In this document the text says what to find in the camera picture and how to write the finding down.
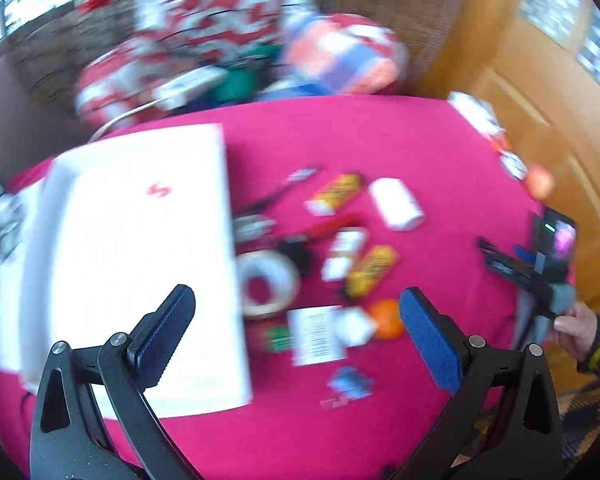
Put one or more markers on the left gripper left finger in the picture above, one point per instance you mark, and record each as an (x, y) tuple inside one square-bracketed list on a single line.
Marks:
[(69, 439)]

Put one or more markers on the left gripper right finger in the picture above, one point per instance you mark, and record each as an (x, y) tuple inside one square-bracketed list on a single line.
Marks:
[(524, 438)]

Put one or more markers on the white pill bottle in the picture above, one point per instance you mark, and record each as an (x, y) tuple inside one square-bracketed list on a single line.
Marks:
[(396, 204)]

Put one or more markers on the orange tangerine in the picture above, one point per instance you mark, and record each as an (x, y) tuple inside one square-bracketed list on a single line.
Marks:
[(386, 315)]

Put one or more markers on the yellow lighter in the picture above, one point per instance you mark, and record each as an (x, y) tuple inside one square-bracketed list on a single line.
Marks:
[(330, 199), (369, 271)]

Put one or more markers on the masking tape roll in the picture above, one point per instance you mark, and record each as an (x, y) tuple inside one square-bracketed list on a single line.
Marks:
[(269, 282)]

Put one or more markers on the black gel pen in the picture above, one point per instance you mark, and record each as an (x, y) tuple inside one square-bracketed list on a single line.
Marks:
[(298, 176)]

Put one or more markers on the small white medicine box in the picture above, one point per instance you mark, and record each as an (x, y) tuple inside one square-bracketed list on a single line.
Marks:
[(343, 254)]

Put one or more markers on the blue binder clip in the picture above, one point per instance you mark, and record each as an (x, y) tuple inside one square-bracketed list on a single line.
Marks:
[(249, 228)]

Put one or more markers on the person right hand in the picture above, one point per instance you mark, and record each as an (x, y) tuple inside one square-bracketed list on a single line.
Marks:
[(575, 330)]

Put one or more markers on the white cardboard tray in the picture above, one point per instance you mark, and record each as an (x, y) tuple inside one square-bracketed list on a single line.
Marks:
[(109, 231)]

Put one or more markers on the white device box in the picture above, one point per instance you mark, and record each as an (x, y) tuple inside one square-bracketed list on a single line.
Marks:
[(478, 113)]

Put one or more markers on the plaid checkered cushion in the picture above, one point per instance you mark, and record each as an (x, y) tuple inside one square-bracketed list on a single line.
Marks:
[(345, 53)]

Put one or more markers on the white power strip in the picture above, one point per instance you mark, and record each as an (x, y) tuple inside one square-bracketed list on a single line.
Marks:
[(178, 91)]

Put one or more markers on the red white round cushion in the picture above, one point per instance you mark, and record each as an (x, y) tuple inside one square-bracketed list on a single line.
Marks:
[(116, 89)]

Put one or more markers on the green cloth bag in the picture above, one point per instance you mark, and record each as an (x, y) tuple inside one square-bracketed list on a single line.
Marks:
[(247, 76)]

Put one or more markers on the wicker egg chair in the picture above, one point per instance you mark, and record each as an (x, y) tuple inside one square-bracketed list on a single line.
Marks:
[(49, 42)]

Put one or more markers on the red white square pillow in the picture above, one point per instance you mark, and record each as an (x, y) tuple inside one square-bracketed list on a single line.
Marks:
[(221, 30)]

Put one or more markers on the white square wireless pad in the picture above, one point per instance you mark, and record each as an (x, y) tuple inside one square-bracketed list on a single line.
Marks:
[(513, 165)]

